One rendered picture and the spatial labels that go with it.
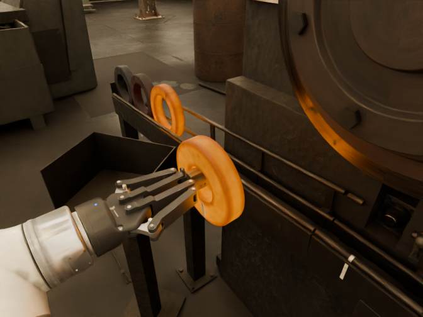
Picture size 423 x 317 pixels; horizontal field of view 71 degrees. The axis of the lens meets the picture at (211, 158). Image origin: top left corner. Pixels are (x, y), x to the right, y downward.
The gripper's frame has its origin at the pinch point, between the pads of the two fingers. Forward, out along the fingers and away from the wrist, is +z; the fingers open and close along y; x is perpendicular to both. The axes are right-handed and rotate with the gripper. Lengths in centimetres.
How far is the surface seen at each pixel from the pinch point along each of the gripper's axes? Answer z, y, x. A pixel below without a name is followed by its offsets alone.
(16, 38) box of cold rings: -6, -217, -16
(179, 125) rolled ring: 18.3, -42.4, -16.0
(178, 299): 1, -29, -84
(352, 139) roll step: 14.4, 15.2, 8.2
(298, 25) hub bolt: 7.7, 9.0, 23.0
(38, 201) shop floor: -33, -126, -82
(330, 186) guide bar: 23.7, 9.0, -9.8
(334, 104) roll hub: 8.1, 15.2, 15.4
